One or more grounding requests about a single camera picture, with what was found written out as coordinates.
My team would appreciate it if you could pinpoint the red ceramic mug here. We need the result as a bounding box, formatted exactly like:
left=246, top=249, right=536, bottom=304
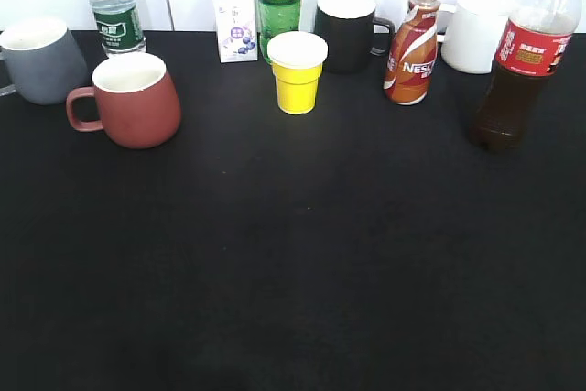
left=66, top=52, right=181, bottom=149

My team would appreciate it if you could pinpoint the cola bottle red label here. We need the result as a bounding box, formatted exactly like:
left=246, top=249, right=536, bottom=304
left=470, top=0, right=582, bottom=152

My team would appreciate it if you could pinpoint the yellow paper cup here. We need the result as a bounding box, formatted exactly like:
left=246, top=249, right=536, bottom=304
left=267, top=31, right=328, bottom=115

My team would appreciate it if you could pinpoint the black ceramic mug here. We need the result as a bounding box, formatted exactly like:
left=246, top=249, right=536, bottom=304
left=313, top=0, right=396, bottom=74

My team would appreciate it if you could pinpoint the brown nescafe coffee bottle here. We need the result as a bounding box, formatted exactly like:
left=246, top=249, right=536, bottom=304
left=383, top=0, right=441, bottom=105

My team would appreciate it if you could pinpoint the white yogurt drink carton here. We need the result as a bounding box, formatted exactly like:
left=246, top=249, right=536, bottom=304
left=212, top=0, right=258, bottom=64

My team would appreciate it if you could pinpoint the white ceramic mug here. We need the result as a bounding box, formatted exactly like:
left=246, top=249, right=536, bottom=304
left=438, top=0, right=510, bottom=74

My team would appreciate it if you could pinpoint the clear water bottle green label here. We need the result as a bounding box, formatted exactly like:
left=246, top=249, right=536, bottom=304
left=89, top=0, right=147, bottom=57

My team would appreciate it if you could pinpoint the grey ceramic mug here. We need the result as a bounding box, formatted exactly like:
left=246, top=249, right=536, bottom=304
left=1, top=16, right=90, bottom=105

